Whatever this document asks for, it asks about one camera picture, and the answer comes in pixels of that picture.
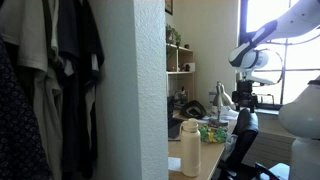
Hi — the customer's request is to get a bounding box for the dark patterned garment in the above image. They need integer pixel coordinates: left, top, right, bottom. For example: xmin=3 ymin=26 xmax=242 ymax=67
xmin=0 ymin=36 xmax=53 ymax=180

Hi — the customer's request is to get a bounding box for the black office chair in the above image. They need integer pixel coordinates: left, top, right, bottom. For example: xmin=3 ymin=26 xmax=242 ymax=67
xmin=218 ymin=108 xmax=260 ymax=180

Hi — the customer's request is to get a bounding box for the dark window frame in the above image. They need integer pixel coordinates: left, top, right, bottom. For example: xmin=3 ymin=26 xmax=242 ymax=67
xmin=238 ymin=0 xmax=320 ymax=110

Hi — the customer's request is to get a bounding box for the white paper sheet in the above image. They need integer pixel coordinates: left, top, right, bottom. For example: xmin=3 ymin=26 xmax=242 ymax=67
xmin=168 ymin=156 xmax=183 ymax=173

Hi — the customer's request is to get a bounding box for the green potted plant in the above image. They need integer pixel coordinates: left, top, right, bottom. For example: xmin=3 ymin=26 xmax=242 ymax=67
xmin=165 ymin=23 xmax=183 ymax=48

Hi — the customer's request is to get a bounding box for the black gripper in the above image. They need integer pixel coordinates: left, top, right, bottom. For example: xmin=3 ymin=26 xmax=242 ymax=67
xmin=232 ymin=80 xmax=259 ymax=114

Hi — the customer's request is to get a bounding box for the cream water bottle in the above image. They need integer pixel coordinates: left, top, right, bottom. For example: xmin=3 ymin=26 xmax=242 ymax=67
xmin=179 ymin=118 xmax=202 ymax=178

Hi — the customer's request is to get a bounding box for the light wooden shelf unit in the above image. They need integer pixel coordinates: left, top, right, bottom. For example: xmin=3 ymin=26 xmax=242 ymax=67
xmin=165 ymin=42 xmax=196 ymax=102

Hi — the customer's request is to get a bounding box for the white radiator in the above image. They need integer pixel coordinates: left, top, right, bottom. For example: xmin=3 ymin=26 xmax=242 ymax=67
xmin=241 ymin=131 xmax=296 ymax=168

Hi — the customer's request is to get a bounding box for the black cap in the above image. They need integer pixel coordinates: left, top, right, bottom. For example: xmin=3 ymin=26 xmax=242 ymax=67
xmin=179 ymin=99 xmax=208 ymax=120

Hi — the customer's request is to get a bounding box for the dark hanging shirt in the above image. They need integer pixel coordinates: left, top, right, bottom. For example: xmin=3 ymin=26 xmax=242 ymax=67
xmin=56 ymin=0 xmax=106 ymax=180

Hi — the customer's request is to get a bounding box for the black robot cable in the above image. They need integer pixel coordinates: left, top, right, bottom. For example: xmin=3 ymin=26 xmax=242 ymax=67
xmin=253 ymin=31 xmax=320 ymax=86

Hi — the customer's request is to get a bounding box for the dark framed poster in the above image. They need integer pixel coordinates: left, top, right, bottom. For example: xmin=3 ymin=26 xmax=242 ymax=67
xmin=164 ymin=0 xmax=174 ymax=16

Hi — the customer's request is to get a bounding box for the green yellow flower lei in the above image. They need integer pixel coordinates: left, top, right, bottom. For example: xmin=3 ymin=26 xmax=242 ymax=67
xmin=198 ymin=124 xmax=230 ymax=145

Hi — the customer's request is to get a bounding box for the white hanging shirt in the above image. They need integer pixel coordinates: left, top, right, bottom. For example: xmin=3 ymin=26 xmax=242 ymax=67
xmin=0 ymin=0 xmax=64 ymax=180

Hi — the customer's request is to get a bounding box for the silver desk lamp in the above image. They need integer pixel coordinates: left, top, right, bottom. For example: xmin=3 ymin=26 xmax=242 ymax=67
xmin=209 ymin=81 xmax=235 ymax=128

